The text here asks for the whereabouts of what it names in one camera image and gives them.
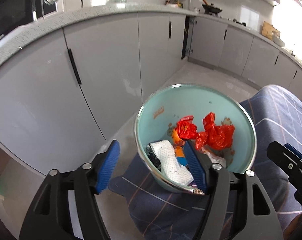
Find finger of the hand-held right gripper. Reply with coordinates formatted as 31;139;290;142
266;141;302;180
284;143;302;173

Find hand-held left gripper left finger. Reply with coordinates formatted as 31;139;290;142
18;140;121;240

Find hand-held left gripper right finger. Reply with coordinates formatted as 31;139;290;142
183;141;284;240

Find foil wrapper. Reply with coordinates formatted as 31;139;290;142
186;182;204;195

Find blue orange snack packet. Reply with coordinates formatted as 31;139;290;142
171;132;189;167

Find white paper towel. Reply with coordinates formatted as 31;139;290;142
150;140;194;185

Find red plastic bag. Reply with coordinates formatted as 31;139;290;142
195;112;235;152

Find red snack packet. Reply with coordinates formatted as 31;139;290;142
175;115;198;140

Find teal printed waste bin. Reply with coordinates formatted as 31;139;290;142
135;84;257;196

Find blue plaid tablecloth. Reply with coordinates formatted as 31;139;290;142
108;85;302;240

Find grey base cabinets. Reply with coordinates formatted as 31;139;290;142
0;5;302;178

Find wooden cutting board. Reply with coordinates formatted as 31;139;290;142
261;21;280;39

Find kitchen window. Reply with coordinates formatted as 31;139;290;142
274;0;302;63

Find gas stove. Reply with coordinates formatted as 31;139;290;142
222;16;247;27

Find black wok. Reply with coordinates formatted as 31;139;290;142
201;0;223;14

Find silver microwave oven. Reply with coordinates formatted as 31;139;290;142
0;0;64;52

